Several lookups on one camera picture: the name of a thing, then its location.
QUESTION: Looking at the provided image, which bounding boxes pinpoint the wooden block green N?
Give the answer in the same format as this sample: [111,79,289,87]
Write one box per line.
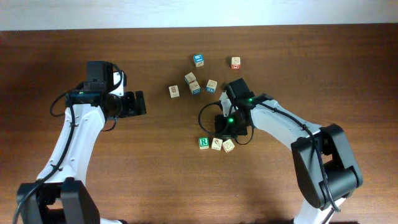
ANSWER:
[222,139,235,153]

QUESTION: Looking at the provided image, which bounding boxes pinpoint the wooden block blue K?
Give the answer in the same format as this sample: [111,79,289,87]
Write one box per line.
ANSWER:
[211,138,223,151]

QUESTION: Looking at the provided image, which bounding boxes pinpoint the wooden block green R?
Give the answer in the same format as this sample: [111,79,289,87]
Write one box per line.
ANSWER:
[198,137,210,149]

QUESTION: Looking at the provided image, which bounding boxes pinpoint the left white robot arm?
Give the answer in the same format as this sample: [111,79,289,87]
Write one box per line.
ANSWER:
[13,90,146,223]

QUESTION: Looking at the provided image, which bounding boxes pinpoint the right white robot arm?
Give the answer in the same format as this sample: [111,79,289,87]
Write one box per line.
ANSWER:
[215,93,363,223]

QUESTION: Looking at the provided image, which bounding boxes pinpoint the wooden block green B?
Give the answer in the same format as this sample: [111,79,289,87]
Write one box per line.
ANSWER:
[169,85,180,98]

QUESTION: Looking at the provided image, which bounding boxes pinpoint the wooden block blue F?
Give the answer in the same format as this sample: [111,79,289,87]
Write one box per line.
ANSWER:
[206,80,218,93]

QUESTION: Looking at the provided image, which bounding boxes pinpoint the wooden block blue D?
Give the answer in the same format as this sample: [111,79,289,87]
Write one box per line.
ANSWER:
[189,81,201,95]

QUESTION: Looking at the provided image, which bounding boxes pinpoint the plain wooden block I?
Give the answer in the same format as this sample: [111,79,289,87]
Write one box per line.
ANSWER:
[184,72,197,85]

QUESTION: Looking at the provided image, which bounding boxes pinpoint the wooden block red E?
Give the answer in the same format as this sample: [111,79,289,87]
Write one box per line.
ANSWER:
[231,57,241,70]

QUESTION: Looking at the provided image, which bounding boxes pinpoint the wooden block blue top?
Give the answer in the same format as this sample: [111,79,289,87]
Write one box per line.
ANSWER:
[193,54,204,67]

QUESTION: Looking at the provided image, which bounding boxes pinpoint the right black cable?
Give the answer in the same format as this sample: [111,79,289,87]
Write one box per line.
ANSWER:
[198,101,255,146]

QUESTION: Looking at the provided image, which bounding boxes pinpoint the black cable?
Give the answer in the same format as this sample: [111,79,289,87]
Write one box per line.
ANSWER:
[198,101,255,146]
[12,63,127,224]

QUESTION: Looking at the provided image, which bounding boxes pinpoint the left black cable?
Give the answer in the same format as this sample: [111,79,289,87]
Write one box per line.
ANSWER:
[12,63,127,224]

